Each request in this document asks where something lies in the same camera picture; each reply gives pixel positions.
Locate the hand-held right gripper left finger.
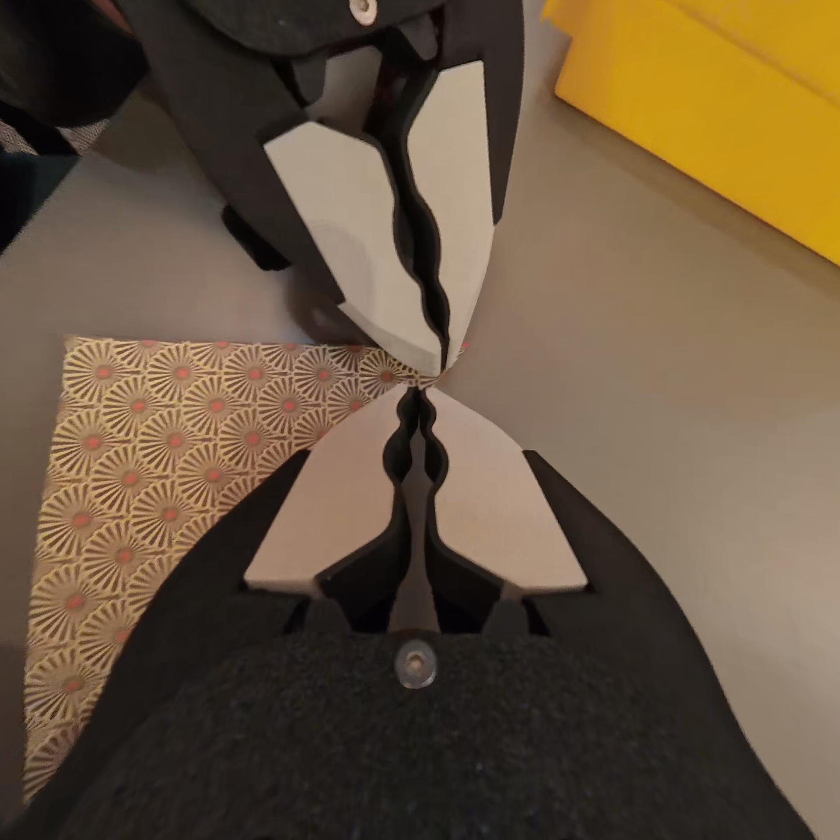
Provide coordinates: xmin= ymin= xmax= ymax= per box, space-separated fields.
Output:
xmin=243 ymin=387 xmax=421 ymax=635

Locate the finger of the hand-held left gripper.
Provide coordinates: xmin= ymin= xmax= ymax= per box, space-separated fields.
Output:
xmin=392 ymin=61 xmax=506 ymax=371
xmin=264 ymin=119 xmax=454 ymax=378

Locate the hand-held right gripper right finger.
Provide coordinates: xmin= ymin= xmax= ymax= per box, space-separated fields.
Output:
xmin=422 ymin=388 xmax=589 ymax=635

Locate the gold patterned origami paper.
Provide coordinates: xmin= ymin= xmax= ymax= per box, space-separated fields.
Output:
xmin=23 ymin=335 xmax=470 ymax=805

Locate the speckled grey fabric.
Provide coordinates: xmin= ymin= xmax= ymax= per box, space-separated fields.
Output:
xmin=0 ymin=121 xmax=109 ymax=157

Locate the dark teal cloth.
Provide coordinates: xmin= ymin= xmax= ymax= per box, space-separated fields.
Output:
xmin=0 ymin=141 xmax=81 ymax=256

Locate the yellow box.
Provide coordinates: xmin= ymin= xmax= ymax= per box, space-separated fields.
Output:
xmin=541 ymin=0 xmax=840 ymax=266

